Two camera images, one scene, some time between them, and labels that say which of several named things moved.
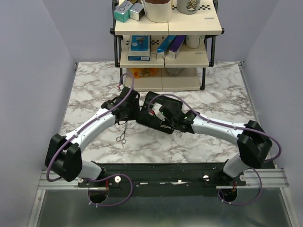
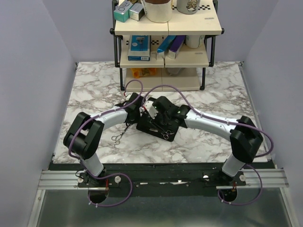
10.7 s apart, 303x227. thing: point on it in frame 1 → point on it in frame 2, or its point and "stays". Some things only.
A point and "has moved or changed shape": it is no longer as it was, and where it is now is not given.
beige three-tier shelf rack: x=167 y=56 stays
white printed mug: x=188 y=7 stays
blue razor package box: x=139 y=48 stays
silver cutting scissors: x=121 y=138 has moved or changed shape
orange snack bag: x=138 y=73 stays
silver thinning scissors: x=178 y=133 → x=165 y=134
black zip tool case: x=145 y=118 has moved or changed shape
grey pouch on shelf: x=174 y=71 stays
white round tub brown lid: x=159 y=11 stays
